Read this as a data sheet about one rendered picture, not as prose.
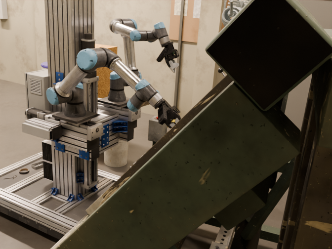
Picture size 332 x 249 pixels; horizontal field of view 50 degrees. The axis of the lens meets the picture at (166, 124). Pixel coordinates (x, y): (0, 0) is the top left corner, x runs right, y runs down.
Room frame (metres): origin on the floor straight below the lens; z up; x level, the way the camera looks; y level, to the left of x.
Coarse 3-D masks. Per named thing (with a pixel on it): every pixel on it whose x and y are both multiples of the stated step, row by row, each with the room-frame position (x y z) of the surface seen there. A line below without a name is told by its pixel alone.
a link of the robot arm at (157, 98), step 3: (159, 93) 1.84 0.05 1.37; (153, 96) 1.81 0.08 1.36; (156, 96) 1.81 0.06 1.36; (159, 96) 1.82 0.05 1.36; (162, 96) 1.84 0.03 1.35; (150, 99) 1.81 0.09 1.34; (153, 99) 1.80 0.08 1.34; (156, 99) 1.80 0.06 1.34; (159, 99) 1.81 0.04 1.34; (162, 99) 1.82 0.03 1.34; (150, 102) 1.81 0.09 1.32; (153, 102) 1.80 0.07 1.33; (156, 102) 1.80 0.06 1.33; (153, 105) 1.81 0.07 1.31
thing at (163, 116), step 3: (162, 105) 1.80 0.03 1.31; (159, 108) 1.81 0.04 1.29; (162, 108) 1.78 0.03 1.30; (165, 108) 1.79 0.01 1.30; (159, 111) 1.79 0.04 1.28; (162, 111) 1.76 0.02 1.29; (165, 111) 1.77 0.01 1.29; (159, 114) 1.77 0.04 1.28; (162, 114) 1.74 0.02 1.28; (165, 114) 1.74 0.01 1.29; (159, 117) 1.75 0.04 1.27; (162, 117) 1.72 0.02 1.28; (165, 117) 1.72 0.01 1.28; (159, 120) 1.72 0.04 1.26; (162, 120) 1.71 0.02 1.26; (165, 120) 1.71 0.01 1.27; (159, 123) 1.71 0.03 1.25; (162, 123) 1.71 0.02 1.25
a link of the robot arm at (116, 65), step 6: (108, 54) 2.12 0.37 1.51; (114, 54) 2.15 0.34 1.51; (108, 60) 2.11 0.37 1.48; (114, 60) 2.11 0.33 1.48; (120, 60) 2.14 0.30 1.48; (108, 66) 2.13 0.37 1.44; (114, 66) 2.11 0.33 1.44; (120, 66) 2.10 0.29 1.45; (126, 66) 2.12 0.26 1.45; (120, 72) 2.08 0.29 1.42; (126, 72) 2.07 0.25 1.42; (132, 72) 2.08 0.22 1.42; (126, 78) 2.05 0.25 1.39; (132, 78) 2.04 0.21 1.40; (138, 78) 2.05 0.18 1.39; (132, 84) 2.03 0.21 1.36
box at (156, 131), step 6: (150, 120) 2.66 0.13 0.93; (156, 120) 2.67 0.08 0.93; (150, 126) 2.66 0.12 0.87; (156, 126) 2.65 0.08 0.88; (162, 126) 2.63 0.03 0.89; (150, 132) 2.66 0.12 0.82; (156, 132) 2.64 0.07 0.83; (162, 132) 2.63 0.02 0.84; (150, 138) 2.66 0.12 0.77; (156, 138) 2.64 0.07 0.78
